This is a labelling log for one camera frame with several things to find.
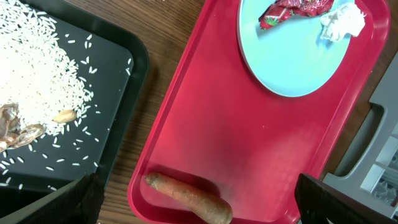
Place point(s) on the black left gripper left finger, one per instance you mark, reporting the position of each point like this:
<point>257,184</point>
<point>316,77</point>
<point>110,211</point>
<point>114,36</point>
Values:
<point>77,202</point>

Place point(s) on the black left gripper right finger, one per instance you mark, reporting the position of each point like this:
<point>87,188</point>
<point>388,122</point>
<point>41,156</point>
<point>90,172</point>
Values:
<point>319,203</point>

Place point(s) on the rice and peanut leftovers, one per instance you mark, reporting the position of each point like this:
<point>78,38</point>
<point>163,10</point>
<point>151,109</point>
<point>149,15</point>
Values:
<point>41,91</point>

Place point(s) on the grey dishwasher rack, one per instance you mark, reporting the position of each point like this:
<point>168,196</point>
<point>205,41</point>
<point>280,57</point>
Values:
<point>368,171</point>

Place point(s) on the orange carrot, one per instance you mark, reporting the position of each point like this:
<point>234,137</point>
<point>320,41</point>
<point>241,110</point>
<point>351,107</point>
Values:
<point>208,207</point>

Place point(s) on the red serving tray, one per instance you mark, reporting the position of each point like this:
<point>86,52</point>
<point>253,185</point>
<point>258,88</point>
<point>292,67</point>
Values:
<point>222,131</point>

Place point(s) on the light blue plate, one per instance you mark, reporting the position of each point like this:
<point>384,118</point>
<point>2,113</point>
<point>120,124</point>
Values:
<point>289,59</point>

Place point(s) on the black tray bin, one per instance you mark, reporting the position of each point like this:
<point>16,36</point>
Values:
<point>90,145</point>

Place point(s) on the crumpled white tissue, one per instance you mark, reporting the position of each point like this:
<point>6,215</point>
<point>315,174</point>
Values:
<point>345,19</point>

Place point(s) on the red snack wrapper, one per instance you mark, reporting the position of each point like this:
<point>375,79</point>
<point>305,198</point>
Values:
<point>282,10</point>

